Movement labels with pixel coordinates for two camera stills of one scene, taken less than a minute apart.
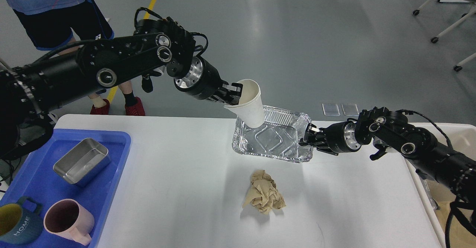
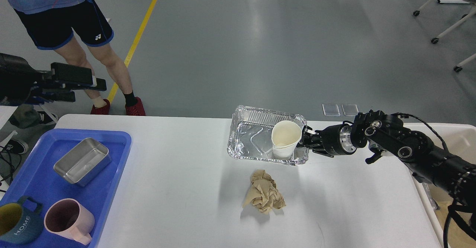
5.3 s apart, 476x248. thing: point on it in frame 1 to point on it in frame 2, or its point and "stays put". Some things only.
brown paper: x=263 y=193 stays put
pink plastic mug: x=66 y=218 stays put
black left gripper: x=203 y=81 to x=18 y=79
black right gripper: x=339 y=137 stays put
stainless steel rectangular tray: x=81 y=162 stays put
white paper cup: x=250 y=109 to x=285 y=135
